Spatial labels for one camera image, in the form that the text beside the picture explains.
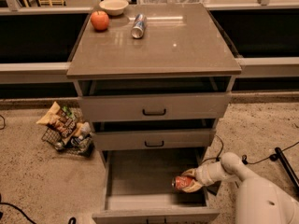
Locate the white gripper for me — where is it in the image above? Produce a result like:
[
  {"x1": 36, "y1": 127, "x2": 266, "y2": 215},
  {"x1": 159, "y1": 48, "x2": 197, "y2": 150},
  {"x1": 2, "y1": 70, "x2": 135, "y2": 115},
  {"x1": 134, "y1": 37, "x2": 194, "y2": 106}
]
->
[{"x1": 181, "y1": 161, "x2": 232, "y2": 193}]

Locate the red coke can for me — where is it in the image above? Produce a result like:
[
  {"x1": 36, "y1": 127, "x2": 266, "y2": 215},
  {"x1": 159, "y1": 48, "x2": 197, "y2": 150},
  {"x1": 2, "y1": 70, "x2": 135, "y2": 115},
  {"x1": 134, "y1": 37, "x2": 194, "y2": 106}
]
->
[{"x1": 172, "y1": 176, "x2": 193, "y2": 191}]

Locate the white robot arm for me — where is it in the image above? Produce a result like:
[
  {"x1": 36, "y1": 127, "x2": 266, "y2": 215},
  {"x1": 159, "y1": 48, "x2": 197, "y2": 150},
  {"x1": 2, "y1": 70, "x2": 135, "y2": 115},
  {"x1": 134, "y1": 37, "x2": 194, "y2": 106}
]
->
[{"x1": 172, "y1": 152, "x2": 299, "y2": 224}]

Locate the grey open bottom drawer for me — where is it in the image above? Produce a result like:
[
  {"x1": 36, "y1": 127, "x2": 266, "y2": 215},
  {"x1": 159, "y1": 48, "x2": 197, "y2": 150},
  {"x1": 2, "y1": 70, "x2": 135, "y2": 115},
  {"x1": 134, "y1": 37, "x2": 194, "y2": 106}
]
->
[{"x1": 93, "y1": 147, "x2": 220, "y2": 224}]

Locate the grey top drawer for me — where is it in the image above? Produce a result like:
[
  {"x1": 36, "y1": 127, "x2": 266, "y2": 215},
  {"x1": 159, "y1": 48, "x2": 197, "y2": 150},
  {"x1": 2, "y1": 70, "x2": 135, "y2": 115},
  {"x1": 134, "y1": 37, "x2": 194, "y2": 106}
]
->
[{"x1": 78, "y1": 93, "x2": 231, "y2": 121}]

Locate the grey middle drawer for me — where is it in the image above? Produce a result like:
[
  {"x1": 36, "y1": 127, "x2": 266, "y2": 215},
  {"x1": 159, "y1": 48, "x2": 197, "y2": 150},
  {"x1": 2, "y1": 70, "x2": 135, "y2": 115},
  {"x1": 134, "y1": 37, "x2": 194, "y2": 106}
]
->
[{"x1": 92, "y1": 129, "x2": 216, "y2": 150}]

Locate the grey drawer cabinet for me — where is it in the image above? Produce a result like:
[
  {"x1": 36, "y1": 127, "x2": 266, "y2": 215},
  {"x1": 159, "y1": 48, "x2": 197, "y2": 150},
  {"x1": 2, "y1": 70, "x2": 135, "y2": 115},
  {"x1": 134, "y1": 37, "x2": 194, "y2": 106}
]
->
[{"x1": 66, "y1": 3, "x2": 243, "y2": 161}]

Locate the blue silver soda can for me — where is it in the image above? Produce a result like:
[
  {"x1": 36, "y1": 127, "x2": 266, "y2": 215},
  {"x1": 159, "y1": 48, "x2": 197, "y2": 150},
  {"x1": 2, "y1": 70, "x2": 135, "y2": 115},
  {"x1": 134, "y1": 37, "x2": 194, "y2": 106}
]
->
[{"x1": 131, "y1": 14, "x2": 147, "y2": 39}]

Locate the black power adapter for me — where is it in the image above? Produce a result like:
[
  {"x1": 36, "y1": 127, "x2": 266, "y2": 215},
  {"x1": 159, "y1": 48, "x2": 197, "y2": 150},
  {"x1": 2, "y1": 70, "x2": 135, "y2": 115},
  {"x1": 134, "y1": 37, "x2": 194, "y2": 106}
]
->
[{"x1": 206, "y1": 181, "x2": 221, "y2": 196}]

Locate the black pole on floor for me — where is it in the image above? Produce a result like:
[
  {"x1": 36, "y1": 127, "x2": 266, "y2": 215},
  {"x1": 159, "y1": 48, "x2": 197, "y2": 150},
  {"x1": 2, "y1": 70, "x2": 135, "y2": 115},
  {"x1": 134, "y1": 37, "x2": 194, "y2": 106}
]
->
[{"x1": 270, "y1": 147, "x2": 299, "y2": 192}]

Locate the plastic water bottle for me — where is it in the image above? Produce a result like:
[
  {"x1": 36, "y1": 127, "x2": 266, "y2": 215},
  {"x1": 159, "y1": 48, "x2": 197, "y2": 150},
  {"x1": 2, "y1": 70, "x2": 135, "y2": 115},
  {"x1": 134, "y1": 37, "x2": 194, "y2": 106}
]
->
[{"x1": 54, "y1": 136, "x2": 92, "y2": 152}]

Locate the brown chip bag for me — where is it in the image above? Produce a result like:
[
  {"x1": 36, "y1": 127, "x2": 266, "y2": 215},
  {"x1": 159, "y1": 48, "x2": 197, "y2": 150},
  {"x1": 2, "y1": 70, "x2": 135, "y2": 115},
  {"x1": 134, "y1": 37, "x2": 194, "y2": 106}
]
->
[{"x1": 36, "y1": 102, "x2": 77, "y2": 138}]

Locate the red apple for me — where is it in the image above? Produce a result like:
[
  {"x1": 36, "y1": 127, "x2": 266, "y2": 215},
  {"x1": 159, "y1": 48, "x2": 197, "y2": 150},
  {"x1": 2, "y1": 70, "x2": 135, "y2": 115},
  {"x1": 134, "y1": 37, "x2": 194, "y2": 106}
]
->
[{"x1": 91, "y1": 10, "x2": 109, "y2": 31}]

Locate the white bowl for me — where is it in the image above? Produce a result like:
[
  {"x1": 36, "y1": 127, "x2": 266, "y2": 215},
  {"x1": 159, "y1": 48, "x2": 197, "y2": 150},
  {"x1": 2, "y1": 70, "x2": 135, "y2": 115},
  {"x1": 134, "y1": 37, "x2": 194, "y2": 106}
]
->
[{"x1": 99, "y1": 0, "x2": 129, "y2": 16}]

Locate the black cable right floor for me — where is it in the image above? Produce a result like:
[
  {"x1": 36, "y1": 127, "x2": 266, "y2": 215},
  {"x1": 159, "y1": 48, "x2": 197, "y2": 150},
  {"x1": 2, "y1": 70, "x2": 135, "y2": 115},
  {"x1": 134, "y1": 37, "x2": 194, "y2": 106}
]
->
[{"x1": 201, "y1": 134, "x2": 299, "y2": 166}]

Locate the black cable floor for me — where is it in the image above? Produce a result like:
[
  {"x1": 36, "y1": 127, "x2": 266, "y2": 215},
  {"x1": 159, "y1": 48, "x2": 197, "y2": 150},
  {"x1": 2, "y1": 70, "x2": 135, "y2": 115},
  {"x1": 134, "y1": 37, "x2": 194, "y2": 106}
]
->
[
  {"x1": 201, "y1": 134, "x2": 299, "y2": 166},
  {"x1": 0, "y1": 192, "x2": 78, "y2": 224}
]

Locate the black wire basket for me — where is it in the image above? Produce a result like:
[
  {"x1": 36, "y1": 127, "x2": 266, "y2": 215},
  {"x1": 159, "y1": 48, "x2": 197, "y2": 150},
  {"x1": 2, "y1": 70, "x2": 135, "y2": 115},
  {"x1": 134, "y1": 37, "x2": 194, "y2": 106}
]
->
[{"x1": 42, "y1": 110, "x2": 94, "y2": 157}]

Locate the black cable left floor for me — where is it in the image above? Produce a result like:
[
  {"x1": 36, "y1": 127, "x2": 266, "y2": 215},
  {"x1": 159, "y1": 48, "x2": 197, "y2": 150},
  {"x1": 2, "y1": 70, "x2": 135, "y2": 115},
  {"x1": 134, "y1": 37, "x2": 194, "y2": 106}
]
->
[{"x1": 0, "y1": 192, "x2": 78, "y2": 224}]

